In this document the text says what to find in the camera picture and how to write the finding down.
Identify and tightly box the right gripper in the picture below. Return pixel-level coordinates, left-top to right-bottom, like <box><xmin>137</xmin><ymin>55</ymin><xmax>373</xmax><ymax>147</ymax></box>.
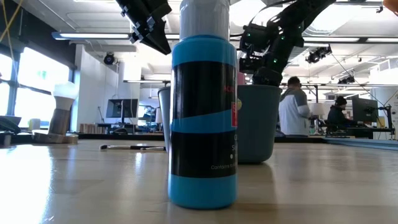
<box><xmin>239</xmin><ymin>23</ymin><xmax>304</xmax><ymax>87</ymax></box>

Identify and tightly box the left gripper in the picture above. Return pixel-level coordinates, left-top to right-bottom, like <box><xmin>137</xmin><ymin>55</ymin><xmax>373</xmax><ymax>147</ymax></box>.
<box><xmin>116</xmin><ymin>0</ymin><xmax>172</xmax><ymax>55</ymax></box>

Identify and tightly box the blue-grey plastic bin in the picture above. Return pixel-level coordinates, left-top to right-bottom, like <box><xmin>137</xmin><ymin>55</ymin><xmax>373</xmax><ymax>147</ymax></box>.
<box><xmin>157</xmin><ymin>84</ymin><xmax>283</xmax><ymax>165</ymax></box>

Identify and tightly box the black pen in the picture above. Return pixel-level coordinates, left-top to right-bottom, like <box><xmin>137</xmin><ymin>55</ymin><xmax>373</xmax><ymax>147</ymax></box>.
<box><xmin>99</xmin><ymin>144</ymin><xmax>165</xmax><ymax>151</ymax></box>

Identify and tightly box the light blue paint bottle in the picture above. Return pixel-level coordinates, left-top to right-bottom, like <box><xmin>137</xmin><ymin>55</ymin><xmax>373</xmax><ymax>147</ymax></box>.
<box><xmin>168</xmin><ymin>0</ymin><xmax>239</xmax><ymax>210</ymax></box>

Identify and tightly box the person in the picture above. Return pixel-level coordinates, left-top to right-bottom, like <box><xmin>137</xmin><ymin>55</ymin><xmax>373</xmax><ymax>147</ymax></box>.
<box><xmin>278</xmin><ymin>76</ymin><xmax>312</xmax><ymax>137</ymax></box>
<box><xmin>326</xmin><ymin>95</ymin><xmax>358</xmax><ymax>133</ymax></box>

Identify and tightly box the black computer monitor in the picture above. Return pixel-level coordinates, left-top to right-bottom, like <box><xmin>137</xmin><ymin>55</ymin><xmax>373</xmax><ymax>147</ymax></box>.
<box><xmin>352</xmin><ymin>95</ymin><xmax>379</xmax><ymax>123</ymax></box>
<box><xmin>106</xmin><ymin>98</ymin><xmax>139</xmax><ymax>124</ymax></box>

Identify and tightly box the dark office desk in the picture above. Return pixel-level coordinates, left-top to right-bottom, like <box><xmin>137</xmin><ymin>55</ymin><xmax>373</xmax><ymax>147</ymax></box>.
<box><xmin>323</xmin><ymin>126</ymin><xmax>396</xmax><ymax>139</ymax></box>

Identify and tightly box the grey-blue bench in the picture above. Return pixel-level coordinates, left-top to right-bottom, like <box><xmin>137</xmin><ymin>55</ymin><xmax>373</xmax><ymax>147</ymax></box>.
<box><xmin>323</xmin><ymin>138</ymin><xmax>398</xmax><ymax>152</ymax></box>

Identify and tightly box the peach rounded object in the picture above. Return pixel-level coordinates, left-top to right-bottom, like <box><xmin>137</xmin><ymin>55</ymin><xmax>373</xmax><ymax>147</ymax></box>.
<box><xmin>382</xmin><ymin>0</ymin><xmax>398</xmax><ymax>16</ymax></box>

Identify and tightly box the round black ceiling camera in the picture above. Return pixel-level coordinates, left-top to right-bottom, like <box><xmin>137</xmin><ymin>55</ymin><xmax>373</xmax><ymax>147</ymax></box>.
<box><xmin>103</xmin><ymin>52</ymin><xmax>117</xmax><ymax>65</ymax></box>

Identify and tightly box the black ceiling camera rig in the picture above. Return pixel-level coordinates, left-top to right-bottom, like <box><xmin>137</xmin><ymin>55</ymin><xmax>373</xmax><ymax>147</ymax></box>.
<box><xmin>306</xmin><ymin>45</ymin><xmax>332</xmax><ymax>64</ymax></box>

